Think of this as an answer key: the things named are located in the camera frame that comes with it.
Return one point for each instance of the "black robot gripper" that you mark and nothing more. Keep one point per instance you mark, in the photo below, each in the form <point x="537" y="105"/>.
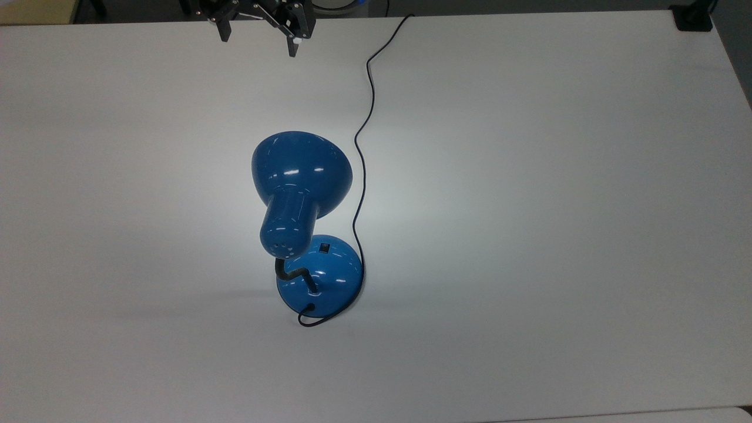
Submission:
<point x="249" y="7"/>

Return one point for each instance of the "black table corner clamp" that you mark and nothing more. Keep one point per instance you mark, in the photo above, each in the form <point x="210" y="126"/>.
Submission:
<point x="693" y="16"/>

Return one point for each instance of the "wooden table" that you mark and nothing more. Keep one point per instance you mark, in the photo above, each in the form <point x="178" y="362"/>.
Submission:
<point x="35" y="10"/>

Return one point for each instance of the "blue desk lamp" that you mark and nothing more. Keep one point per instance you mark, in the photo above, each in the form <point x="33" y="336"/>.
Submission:
<point x="305" y="217"/>

